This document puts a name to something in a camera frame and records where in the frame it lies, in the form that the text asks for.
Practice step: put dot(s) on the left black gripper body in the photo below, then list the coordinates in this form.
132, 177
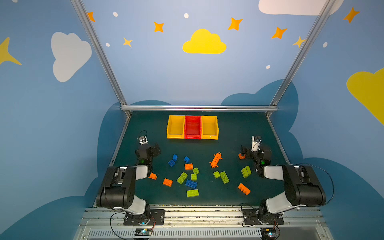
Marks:
146, 149

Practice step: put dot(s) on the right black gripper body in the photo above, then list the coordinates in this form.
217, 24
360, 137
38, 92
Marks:
250, 153

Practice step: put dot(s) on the small orange lego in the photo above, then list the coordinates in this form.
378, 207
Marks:
241, 157

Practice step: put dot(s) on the orange wedge lego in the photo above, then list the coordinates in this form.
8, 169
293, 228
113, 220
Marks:
153, 176

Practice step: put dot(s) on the orange stepped lego brick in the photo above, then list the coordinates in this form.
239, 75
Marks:
244, 189

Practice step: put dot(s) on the orange 2x2 lego low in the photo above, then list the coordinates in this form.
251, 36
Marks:
167, 182

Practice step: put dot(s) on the green 2x4 lego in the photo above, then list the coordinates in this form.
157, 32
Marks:
224, 177
192, 193

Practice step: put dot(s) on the green 2x4 lego slanted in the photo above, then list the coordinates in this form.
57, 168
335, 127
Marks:
182, 178

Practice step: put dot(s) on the orange 2x2 lego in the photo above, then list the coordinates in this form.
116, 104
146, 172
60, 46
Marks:
189, 167

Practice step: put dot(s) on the long orange lego piece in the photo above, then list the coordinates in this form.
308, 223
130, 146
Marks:
216, 159

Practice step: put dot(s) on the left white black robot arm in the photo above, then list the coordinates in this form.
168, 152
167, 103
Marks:
119, 184

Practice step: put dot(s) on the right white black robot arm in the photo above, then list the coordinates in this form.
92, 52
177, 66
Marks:
302, 187

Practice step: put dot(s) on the green stacked lego right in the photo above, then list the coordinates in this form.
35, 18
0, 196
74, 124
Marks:
246, 171

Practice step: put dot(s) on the blue lego brick flat left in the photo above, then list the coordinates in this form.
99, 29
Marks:
172, 163

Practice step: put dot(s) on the left yellow bin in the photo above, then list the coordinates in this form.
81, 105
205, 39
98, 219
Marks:
176, 127

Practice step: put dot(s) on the yellow bin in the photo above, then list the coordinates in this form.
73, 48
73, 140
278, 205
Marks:
210, 128
176, 127

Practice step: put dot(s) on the red middle bin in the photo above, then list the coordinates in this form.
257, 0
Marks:
193, 127

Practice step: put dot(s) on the blue 2x4 lego brick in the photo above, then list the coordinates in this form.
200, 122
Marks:
191, 184

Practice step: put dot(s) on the right yellow bin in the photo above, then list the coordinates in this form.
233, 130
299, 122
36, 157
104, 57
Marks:
210, 128

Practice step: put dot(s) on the green 2x4 lego bottom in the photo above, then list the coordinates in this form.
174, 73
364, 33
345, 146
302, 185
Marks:
192, 193

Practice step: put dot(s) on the right circuit board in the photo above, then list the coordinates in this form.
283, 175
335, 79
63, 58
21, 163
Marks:
268, 233

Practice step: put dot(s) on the circuit board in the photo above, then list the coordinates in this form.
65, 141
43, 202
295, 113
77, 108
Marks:
268, 233
143, 232

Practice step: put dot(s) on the left circuit board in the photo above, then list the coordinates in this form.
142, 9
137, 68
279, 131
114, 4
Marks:
143, 232

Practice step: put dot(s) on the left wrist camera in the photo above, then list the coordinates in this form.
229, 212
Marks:
143, 140

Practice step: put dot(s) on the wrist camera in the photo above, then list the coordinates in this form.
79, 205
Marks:
256, 143
143, 140

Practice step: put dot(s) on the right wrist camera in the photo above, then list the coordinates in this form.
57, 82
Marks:
256, 143

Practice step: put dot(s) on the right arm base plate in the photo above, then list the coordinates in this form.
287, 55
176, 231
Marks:
253, 217

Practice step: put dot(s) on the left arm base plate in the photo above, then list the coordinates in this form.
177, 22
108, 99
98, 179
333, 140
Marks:
149, 218

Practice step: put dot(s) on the aluminium frame back bar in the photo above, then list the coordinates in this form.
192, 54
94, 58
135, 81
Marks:
199, 108

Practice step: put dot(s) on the aluminium front rail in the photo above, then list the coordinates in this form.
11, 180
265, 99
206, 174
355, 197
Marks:
202, 223

